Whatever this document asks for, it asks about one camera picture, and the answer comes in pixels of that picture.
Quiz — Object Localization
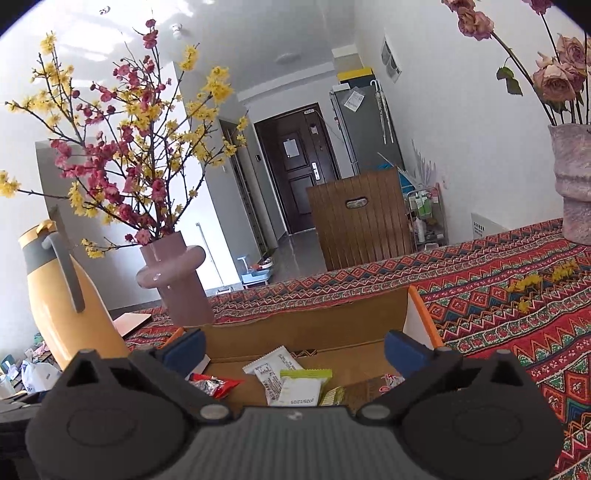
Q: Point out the grey refrigerator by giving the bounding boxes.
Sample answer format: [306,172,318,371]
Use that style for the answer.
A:
[329,82,406,178]

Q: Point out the yellow box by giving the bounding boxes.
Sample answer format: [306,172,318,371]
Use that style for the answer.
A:
[336,67,374,85]

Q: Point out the fallen yellow blossoms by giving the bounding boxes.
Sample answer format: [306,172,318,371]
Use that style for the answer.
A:
[508,258,580,312]

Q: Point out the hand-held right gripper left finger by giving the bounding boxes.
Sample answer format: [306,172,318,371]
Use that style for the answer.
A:
[60,329,230,422]

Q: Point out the textured mauve vase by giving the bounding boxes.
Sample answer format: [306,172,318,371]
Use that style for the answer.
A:
[549,124,591,245]

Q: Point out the dark entrance door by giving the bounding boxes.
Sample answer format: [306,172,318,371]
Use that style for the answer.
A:
[254,104,342,236]

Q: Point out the brown green snack packet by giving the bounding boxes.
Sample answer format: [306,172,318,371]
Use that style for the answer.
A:
[318,376,393,411]

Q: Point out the white plastic bag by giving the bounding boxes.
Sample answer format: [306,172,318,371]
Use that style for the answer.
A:
[21,362,63,395]

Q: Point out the yellow and pink blossom branches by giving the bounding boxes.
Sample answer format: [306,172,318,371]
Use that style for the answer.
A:
[0,18,250,259]

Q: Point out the pink glass vase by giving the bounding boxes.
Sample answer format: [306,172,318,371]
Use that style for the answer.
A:
[136,232,217,328]

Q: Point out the white barcode snack packet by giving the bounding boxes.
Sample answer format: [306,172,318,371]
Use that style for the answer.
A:
[242,347,305,407]

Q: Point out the red patterned tablecloth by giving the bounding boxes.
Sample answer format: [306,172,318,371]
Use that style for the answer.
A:
[124,219,591,480]

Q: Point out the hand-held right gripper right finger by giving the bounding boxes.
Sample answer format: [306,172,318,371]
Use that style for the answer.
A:
[356,330,532,425]

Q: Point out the metal storage cart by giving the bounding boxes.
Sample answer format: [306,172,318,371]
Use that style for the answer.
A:
[404,185,448,252]

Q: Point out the wooden chair back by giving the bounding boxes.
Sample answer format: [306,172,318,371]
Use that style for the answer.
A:
[306,167,415,272]

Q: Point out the red silver snack packet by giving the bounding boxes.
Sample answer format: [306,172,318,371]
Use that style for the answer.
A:
[189,373,245,400]

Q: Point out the dried pink roses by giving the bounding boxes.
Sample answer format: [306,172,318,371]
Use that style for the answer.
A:
[441,0,591,126]

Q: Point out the red cardboard box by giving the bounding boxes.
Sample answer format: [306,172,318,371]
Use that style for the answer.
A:
[161,285,446,414]

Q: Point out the white folded umbrella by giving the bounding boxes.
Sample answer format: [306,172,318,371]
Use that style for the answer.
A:
[372,79,395,145]

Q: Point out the green edged snack packet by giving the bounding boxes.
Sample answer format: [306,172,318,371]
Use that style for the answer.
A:
[268,369,333,407]

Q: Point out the yellow thermos jug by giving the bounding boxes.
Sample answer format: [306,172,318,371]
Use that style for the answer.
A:
[18,220,131,372]

